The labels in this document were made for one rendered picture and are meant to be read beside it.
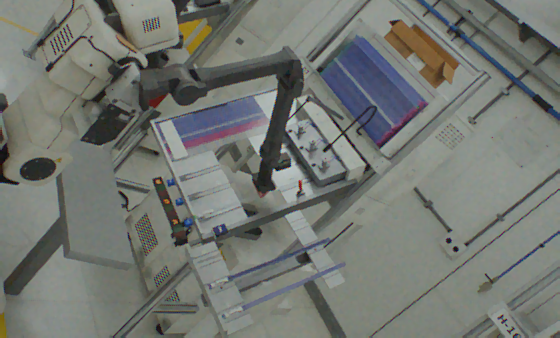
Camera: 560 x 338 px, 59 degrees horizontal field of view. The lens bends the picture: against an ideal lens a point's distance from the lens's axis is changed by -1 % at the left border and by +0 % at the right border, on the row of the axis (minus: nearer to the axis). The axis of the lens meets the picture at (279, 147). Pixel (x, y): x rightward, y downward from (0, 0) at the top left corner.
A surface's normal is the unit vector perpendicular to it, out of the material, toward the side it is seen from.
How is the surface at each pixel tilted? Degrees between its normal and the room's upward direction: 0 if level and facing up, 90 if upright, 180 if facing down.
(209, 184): 45
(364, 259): 90
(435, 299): 90
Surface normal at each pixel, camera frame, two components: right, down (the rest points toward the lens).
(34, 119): -0.47, -0.32
